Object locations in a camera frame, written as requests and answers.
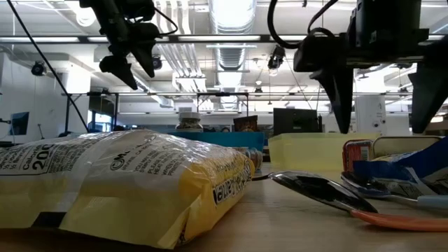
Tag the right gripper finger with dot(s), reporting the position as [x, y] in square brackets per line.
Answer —
[427, 91]
[341, 94]

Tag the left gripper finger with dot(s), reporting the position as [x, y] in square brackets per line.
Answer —
[117, 66]
[147, 42]

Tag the white-lidded herb spice jar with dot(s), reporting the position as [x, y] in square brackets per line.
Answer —
[189, 122]

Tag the brown sauce sachet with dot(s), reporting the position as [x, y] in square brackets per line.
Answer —
[246, 124]

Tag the small glass jar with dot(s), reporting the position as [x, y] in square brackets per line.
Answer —
[255, 157]

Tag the black computer monitor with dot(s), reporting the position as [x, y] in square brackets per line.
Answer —
[295, 120]

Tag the yellow plastic bin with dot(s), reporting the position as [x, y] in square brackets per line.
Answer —
[308, 150]

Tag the blue yellow ramen packet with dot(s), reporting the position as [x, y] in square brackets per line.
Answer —
[402, 168]

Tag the black overhead crossbar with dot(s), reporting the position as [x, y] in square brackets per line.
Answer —
[265, 38]

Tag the small blue-screen monitor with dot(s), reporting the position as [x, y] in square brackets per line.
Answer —
[20, 123]

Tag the yellow ramen noodle packet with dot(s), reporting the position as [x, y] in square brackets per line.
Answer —
[122, 182]

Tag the teal plastic bin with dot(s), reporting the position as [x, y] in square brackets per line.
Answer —
[224, 140]

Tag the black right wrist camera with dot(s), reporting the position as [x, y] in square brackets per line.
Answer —
[318, 52]

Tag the black hanging overhead camera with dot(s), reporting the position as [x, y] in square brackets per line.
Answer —
[277, 57]

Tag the silver ventilation duct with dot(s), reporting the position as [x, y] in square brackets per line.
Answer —
[231, 56]

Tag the black background table frame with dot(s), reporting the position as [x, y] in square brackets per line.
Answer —
[224, 94]

